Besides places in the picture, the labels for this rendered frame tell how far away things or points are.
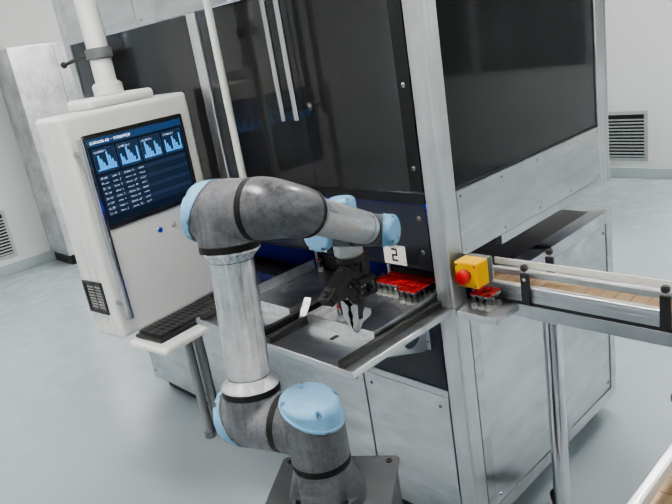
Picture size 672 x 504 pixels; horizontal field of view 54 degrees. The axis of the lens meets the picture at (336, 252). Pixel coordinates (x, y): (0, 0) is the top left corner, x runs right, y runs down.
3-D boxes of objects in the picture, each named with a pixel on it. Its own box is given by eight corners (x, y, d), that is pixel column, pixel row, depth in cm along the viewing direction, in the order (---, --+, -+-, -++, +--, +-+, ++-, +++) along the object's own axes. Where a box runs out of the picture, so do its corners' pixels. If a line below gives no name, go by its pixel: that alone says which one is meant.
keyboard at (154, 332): (223, 292, 248) (221, 286, 247) (248, 296, 239) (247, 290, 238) (135, 337, 219) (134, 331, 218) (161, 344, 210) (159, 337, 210)
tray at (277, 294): (314, 268, 234) (313, 259, 233) (367, 278, 216) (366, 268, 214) (239, 304, 212) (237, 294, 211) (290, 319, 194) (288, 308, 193)
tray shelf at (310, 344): (306, 271, 238) (305, 266, 238) (467, 304, 188) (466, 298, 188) (196, 323, 208) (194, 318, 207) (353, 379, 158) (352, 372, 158)
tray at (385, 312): (384, 282, 210) (383, 272, 209) (451, 295, 192) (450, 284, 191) (308, 324, 188) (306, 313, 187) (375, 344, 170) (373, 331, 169)
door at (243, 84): (232, 179, 241) (197, 11, 223) (318, 185, 208) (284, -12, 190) (231, 180, 241) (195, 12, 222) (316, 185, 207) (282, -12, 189)
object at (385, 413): (294, 317, 419) (268, 184, 392) (617, 410, 272) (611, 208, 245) (158, 389, 355) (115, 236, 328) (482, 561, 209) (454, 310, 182)
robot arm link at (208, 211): (276, 466, 124) (234, 180, 112) (213, 454, 131) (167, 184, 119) (307, 435, 134) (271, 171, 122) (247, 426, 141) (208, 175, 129)
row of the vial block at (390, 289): (379, 292, 202) (377, 278, 201) (425, 301, 190) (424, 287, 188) (375, 294, 201) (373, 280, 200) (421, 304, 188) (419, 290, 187)
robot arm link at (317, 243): (340, 221, 147) (360, 208, 157) (297, 222, 153) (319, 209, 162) (345, 254, 150) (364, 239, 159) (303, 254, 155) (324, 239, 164)
